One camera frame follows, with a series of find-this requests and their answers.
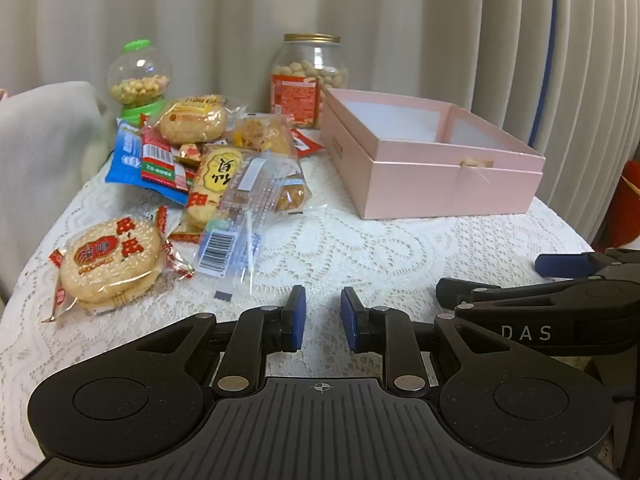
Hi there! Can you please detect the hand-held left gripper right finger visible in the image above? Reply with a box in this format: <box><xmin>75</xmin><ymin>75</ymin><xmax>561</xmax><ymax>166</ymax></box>
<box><xmin>340</xmin><ymin>286</ymin><xmax>506</xmax><ymax>394</ymax></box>

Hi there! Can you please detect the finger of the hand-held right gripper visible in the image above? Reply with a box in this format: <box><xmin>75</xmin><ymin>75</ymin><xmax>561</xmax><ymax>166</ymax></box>
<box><xmin>436</xmin><ymin>275</ymin><xmax>640</xmax><ymax>319</ymax></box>
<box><xmin>534</xmin><ymin>247</ymin><xmax>640</xmax><ymax>281</ymax></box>

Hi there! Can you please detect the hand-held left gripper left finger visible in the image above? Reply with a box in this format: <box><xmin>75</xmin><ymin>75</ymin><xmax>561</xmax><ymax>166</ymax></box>
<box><xmin>137</xmin><ymin>285</ymin><xmax>307</xmax><ymax>395</ymax></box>

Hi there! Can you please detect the pink cardboard box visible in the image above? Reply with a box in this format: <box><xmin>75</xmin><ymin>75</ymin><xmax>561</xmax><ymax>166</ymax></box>
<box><xmin>320</xmin><ymin>88</ymin><xmax>546</xmax><ymax>220</ymax></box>

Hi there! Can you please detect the clear barcode pastry packet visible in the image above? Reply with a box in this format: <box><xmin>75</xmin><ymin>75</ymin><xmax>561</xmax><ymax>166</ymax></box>
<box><xmin>197</xmin><ymin>152</ymin><xmax>313</xmax><ymax>288</ymax></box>

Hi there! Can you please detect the yellow rice cracker packet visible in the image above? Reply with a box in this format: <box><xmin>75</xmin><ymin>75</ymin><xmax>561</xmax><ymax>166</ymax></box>
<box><xmin>182</xmin><ymin>144</ymin><xmax>251</xmax><ymax>233</ymax></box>

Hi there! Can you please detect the small red packet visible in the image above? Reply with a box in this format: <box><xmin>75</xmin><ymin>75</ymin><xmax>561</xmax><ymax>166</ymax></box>
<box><xmin>290</xmin><ymin>127</ymin><xmax>325</xmax><ymax>157</ymax></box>

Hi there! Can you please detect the flaky pastry packet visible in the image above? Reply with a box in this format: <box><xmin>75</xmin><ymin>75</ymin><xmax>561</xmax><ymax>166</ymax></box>
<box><xmin>227</xmin><ymin>112</ymin><xmax>296</xmax><ymax>156</ymax></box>

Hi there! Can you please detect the round sesame cracker packet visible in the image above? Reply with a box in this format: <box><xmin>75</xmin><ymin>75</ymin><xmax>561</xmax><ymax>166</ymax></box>
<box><xmin>42</xmin><ymin>205</ymin><xmax>196</xmax><ymax>323</ymax></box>

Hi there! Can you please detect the small candy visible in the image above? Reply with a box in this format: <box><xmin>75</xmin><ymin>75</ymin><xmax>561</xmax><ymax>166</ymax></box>
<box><xmin>175</xmin><ymin>142</ymin><xmax>206</xmax><ymax>166</ymax></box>

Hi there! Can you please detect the red green-striped snack packet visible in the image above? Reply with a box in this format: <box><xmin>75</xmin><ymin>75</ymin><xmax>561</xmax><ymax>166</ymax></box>
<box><xmin>140</xmin><ymin>127</ymin><xmax>198</xmax><ymax>191</ymax></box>

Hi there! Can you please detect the yellow bun packet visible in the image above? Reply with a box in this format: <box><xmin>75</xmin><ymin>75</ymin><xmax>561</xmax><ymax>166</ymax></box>
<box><xmin>150</xmin><ymin>94</ymin><xmax>231</xmax><ymax>145</ymax></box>

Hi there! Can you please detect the blue snack packet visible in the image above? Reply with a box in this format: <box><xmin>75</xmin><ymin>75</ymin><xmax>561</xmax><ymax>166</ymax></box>
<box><xmin>105</xmin><ymin>119</ymin><xmax>193</xmax><ymax>206</ymax></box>

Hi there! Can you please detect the white lace tablecloth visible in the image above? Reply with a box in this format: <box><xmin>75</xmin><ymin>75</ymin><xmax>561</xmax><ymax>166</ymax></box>
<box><xmin>0</xmin><ymin>145</ymin><xmax>601</xmax><ymax>461</ymax></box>

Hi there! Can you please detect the red pedal bin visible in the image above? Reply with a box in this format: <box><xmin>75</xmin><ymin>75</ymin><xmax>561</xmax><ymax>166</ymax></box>
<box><xmin>607</xmin><ymin>160</ymin><xmax>640</xmax><ymax>246</ymax></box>

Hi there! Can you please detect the glass peanut jar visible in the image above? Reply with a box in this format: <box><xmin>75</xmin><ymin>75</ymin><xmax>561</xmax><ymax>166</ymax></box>
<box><xmin>270</xmin><ymin>34</ymin><xmax>349</xmax><ymax>131</ymax></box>

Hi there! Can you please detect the green candy dispenser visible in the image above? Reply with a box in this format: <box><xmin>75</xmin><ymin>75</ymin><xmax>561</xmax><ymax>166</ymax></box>
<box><xmin>107</xmin><ymin>39</ymin><xmax>173</xmax><ymax>123</ymax></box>

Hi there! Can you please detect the white cushion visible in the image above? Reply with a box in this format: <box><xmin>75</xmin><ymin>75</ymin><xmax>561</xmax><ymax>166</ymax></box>
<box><xmin>0</xmin><ymin>81</ymin><xmax>118</xmax><ymax>306</ymax></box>

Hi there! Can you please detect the beige curtain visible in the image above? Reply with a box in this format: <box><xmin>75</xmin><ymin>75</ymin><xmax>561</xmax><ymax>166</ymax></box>
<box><xmin>0</xmin><ymin>0</ymin><xmax>640</xmax><ymax>246</ymax></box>

